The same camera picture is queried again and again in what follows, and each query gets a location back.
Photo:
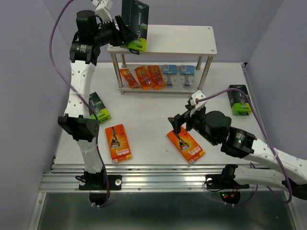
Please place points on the orange Gillette Fusion pack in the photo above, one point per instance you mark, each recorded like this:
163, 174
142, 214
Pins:
186, 145
117, 142

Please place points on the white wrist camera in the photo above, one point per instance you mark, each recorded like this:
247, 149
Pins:
103, 8
195, 102

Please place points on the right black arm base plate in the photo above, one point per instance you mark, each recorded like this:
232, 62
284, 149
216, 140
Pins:
224, 180

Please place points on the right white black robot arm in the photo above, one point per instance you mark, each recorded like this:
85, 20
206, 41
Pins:
279, 170

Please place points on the blue clear razor blister pack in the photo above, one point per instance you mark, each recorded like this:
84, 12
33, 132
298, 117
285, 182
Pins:
170, 75

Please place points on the orange BIC razor bag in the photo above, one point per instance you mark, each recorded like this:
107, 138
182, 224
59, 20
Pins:
156, 76
143, 77
128, 76

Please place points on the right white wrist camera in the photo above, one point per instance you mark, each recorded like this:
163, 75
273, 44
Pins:
195, 102

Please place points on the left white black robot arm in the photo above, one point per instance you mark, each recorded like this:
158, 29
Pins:
77, 121

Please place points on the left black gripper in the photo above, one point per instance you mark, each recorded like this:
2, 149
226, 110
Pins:
126, 35

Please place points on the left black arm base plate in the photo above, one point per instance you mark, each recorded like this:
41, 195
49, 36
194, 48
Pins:
97, 182

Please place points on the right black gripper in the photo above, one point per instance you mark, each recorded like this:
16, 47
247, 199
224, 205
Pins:
179, 120

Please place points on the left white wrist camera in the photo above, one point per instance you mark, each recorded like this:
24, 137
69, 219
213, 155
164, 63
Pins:
103, 8

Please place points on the black green razor box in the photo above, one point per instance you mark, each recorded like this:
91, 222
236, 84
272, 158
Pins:
135, 14
98, 109

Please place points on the aluminium rail frame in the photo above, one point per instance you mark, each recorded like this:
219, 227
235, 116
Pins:
160, 190

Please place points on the white two-tier shelf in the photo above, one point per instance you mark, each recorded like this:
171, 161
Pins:
183, 40

